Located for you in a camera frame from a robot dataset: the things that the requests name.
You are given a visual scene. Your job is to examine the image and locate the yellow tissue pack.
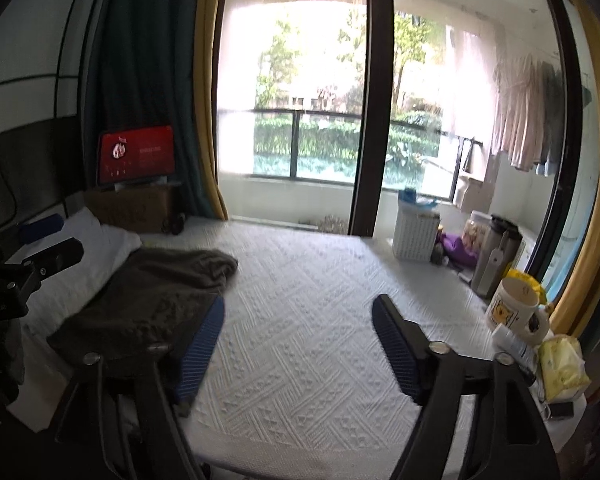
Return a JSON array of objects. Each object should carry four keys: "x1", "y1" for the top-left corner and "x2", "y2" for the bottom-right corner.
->
[{"x1": 537, "y1": 335, "x2": 592, "y2": 403}]

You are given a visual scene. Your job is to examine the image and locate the white plastic bottle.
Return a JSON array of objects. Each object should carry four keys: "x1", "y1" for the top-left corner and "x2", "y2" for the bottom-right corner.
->
[{"x1": 491, "y1": 322, "x2": 538, "y2": 376}]

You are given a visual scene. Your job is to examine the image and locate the purple plush toy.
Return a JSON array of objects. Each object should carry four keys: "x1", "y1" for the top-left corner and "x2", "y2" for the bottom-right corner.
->
[{"x1": 440, "y1": 232, "x2": 478, "y2": 268}]

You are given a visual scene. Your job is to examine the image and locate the white woven basket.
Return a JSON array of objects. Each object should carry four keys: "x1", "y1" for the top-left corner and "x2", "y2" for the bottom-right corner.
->
[{"x1": 394, "y1": 200, "x2": 442, "y2": 262}]

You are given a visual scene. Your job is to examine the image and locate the white mug with bear print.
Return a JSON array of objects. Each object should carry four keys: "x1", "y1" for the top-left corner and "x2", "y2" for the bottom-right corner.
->
[{"x1": 484, "y1": 277, "x2": 551, "y2": 346}]

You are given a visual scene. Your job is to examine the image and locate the dark balcony railing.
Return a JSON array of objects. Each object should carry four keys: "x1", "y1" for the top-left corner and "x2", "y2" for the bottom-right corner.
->
[{"x1": 217, "y1": 107, "x2": 481, "y2": 196}]

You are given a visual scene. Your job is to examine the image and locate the blue item on basket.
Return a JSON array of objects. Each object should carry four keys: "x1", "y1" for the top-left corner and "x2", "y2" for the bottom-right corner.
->
[{"x1": 399, "y1": 187, "x2": 438, "y2": 210}]

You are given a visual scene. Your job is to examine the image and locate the brown cardboard box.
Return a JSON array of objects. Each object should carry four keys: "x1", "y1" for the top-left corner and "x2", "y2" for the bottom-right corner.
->
[{"x1": 84, "y1": 182, "x2": 181, "y2": 235}]

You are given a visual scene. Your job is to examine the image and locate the thin black wall cable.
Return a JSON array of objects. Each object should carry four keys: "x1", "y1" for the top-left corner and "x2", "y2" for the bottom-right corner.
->
[{"x1": 0, "y1": 127, "x2": 21, "y2": 243}]

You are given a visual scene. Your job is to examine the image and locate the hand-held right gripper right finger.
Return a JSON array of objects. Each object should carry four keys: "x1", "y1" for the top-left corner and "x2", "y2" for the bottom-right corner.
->
[{"x1": 371, "y1": 294, "x2": 561, "y2": 480}]

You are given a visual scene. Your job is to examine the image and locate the gray hanging garment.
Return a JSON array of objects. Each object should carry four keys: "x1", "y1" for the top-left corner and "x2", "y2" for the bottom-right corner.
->
[{"x1": 532, "y1": 60, "x2": 567, "y2": 177}]

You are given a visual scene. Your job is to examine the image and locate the teal curtain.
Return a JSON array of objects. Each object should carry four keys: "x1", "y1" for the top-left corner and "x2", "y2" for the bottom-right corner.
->
[{"x1": 82, "y1": 0, "x2": 216, "y2": 221}]

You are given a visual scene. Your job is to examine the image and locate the small dark object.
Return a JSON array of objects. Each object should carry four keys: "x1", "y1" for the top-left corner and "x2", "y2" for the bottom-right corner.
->
[{"x1": 161, "y1": 214, "x2": 187, "y2": 237}]

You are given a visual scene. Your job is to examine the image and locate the blue cylindrical object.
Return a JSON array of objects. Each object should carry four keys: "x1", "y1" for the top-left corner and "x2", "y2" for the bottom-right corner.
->
[{"x1": 20, "y1": 214, "x2": 66, "y2": 243}]

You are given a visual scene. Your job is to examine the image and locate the dry plant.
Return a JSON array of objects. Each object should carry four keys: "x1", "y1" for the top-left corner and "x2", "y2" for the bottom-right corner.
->
[{"x1": 317, "y1": 214, "x2": 350, "y2": 233}]

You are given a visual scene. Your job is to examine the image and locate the dark sliding door frame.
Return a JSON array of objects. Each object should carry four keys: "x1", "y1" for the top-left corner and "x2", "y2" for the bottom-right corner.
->
[
  {"x1": 349, "y1": 0, "x2": 396, "y2": 237},
  {"x1": 527, "y1": 0, "x2": 600, "y2": 286}
]

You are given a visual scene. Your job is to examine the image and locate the small black device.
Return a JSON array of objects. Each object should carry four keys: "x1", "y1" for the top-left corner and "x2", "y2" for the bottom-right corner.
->
[{"x1": 547, "y1": 400, "x2": 576, "y2": 421}]

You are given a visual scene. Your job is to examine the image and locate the dark gray headboard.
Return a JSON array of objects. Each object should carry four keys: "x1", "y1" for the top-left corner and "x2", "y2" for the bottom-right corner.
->
[{"x1": 0, "y1": 115, "x2": 88, "y2": 261}]

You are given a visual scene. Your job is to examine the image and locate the pink hanging garment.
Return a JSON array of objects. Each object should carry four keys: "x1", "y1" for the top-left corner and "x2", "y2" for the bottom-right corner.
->
[{"x1": 490, "y1": 52, "x2": 543, "y2": 171}]

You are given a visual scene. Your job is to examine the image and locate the tablet with red screen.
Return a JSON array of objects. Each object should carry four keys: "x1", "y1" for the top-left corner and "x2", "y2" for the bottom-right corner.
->
[{"x1": 96, "y1": 125, "x2": 176, "y2": 186}]

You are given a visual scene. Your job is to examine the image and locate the white pillow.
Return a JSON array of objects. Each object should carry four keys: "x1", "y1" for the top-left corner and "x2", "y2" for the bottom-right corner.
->
[{"x1": 2, "y1": 207, "x2": 143, "y2": 341}]

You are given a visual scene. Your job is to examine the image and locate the steel thermos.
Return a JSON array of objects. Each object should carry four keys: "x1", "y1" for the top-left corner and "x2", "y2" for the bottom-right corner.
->
[{"x1": 471, "y1": 215, "x2": 523, "y2": 301}]

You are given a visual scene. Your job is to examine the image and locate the clear snack jar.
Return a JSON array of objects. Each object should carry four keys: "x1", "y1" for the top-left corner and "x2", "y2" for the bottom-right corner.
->
[{"x1": 462, "y1": 210, "x2": 493, "y2": 253}]

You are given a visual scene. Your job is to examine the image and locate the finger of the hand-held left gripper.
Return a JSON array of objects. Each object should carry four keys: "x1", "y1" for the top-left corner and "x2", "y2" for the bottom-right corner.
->
[{"x1": 20, "y1": 237, "x2": 85, "y2": 293}]

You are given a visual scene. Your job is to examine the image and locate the dark gray t-shirt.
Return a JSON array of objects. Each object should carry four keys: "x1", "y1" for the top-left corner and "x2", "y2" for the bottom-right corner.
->
[{"x1": 46, "y1": 247, "x2": 240, "y2": 376}]

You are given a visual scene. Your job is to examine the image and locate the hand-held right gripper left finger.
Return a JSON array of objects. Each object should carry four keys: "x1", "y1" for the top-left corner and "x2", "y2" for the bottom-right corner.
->
[{"x1": 52, "y1": 294, "x2": 226, "y2": 480}]

